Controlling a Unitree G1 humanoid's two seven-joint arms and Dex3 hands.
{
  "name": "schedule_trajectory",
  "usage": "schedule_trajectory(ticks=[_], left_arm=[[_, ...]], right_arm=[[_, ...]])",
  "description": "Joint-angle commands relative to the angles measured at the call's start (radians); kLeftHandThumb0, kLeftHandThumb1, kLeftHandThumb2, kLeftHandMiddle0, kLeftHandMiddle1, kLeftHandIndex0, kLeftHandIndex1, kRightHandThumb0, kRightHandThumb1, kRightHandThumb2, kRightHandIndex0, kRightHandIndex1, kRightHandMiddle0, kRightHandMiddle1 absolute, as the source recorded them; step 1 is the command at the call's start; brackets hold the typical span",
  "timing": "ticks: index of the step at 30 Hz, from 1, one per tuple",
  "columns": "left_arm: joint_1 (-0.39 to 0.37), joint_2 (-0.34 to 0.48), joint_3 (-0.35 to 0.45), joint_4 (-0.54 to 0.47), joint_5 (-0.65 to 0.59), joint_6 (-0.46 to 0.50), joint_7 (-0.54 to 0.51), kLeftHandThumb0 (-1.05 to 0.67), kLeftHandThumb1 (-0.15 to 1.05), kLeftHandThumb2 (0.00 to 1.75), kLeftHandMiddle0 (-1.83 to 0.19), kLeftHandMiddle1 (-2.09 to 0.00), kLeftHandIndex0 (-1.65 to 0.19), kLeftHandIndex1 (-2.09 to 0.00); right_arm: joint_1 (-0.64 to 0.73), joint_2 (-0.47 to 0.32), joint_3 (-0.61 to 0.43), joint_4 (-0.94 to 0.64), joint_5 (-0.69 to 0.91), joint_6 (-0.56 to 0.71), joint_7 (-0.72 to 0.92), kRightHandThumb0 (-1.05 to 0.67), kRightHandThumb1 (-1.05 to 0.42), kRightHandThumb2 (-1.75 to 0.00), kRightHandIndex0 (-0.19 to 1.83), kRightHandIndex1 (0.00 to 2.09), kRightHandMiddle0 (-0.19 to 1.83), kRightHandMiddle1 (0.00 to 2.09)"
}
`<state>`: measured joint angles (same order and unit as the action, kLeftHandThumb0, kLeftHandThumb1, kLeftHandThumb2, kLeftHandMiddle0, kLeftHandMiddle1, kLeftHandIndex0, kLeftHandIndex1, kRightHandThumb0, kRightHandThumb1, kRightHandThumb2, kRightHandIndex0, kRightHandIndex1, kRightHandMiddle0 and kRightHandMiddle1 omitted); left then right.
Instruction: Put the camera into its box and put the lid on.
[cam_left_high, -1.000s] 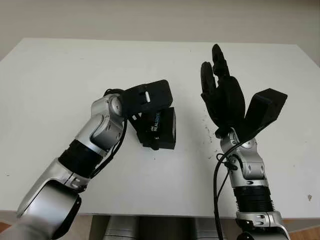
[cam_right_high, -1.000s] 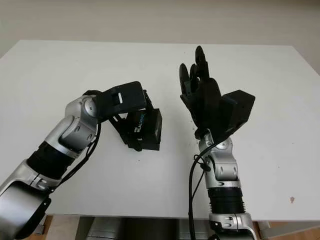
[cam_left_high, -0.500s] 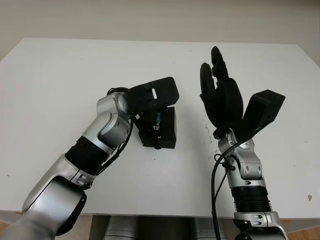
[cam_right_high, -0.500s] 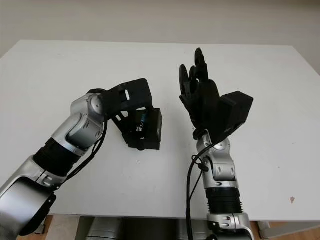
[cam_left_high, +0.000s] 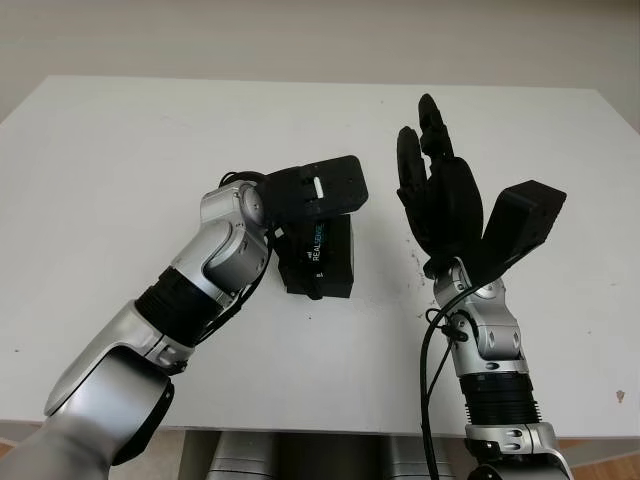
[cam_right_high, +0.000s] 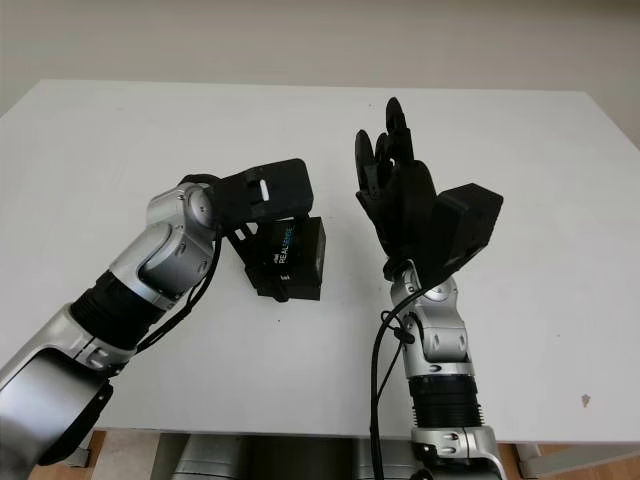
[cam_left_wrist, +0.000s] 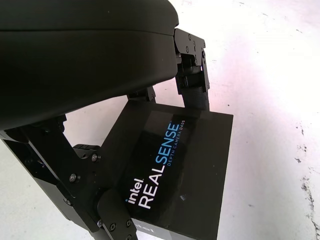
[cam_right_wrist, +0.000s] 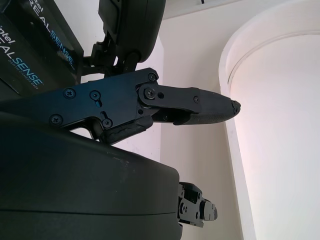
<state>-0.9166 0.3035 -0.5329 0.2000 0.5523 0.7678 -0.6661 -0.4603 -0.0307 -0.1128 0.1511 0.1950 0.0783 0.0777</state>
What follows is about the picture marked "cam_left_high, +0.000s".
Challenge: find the black Intel RealSense box lid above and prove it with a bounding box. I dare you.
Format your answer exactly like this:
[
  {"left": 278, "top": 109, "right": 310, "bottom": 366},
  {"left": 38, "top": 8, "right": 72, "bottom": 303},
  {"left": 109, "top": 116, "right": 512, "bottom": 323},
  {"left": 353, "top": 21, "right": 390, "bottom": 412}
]
[{"left": 278, "top": 211, "right": 358, "bottom": 300}]

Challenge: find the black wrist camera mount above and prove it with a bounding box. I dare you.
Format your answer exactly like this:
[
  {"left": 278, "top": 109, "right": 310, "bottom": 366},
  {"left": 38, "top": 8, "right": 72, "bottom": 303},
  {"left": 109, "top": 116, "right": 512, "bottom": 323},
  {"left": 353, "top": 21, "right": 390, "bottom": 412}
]
[
  {"left": 256, "top": 155, "right": 371, "bottom": 222},
  {"left": 422, "top": 181, "right": 568, "bottom": 290}
]

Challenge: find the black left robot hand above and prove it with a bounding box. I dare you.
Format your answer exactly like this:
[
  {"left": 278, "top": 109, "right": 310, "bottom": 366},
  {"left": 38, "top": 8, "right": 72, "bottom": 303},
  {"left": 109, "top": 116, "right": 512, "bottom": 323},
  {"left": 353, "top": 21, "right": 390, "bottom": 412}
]
[{"left": 268, "top": 213, "right": 332, "bottom": 301}]

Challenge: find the gray robot thigh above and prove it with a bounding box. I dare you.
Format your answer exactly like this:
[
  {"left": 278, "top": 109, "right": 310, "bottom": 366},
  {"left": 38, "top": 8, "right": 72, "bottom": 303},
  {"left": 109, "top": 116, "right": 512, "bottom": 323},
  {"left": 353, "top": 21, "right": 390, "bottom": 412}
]
[
  {"left": 388, "top": 431, "right": 470, "bottom": 480},
  {"left": 213, "top": 431, "right": 282, "bottom": 480}
]

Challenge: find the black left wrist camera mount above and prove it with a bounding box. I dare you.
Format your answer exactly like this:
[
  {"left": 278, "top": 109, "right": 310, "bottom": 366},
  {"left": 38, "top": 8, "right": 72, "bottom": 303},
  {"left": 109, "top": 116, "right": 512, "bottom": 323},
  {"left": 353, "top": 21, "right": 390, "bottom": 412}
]
[{"left": 256, "top": 155, "right": 371, "bottom": 222}]

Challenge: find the gray right robot thigh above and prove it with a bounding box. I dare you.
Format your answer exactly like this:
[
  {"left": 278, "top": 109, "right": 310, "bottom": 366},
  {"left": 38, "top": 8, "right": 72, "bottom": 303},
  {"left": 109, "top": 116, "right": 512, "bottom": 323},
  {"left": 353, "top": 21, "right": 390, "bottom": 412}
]
[{"left": 388, "top": 431, "right": 470, "bottom": 480}]

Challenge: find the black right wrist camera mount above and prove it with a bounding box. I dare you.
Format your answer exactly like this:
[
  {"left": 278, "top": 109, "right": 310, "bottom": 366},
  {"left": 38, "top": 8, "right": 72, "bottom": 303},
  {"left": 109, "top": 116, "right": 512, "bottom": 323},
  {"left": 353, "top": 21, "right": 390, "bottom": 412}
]
[{"left": 422, "top": 181, "right": 568, "bottom": 290}]

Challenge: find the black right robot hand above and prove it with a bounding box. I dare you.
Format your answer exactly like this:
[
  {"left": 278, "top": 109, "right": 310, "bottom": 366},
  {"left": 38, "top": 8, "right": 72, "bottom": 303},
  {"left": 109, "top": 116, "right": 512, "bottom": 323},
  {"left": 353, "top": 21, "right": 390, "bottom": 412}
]
[{"left": 395, "top": 92, "right": 485, "bottom": 265}]

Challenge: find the gray left robot thigh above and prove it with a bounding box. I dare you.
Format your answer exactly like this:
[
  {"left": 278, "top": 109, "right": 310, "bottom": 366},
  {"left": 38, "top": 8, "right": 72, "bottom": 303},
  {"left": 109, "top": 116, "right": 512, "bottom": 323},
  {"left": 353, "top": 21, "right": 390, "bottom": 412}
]
[{"left": 213, "top": 431, "right": 282, "bottom": 480}]

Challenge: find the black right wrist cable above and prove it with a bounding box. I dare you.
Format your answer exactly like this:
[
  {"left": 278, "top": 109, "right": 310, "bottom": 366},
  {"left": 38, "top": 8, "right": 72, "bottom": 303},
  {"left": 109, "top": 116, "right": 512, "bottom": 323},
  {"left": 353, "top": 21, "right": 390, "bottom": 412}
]
[{"left": 418, "top": 283, "right": 477, "bottom": 480}]

